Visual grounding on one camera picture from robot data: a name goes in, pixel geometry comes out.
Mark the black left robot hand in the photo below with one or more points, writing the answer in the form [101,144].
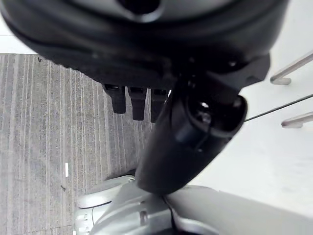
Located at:
[137,49]

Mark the white tape strip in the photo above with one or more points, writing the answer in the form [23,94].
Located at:
[66,169]

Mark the silver robot leg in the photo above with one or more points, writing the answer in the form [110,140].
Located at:
[151,213]

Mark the white cabinet front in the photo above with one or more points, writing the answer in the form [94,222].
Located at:
[276,137]

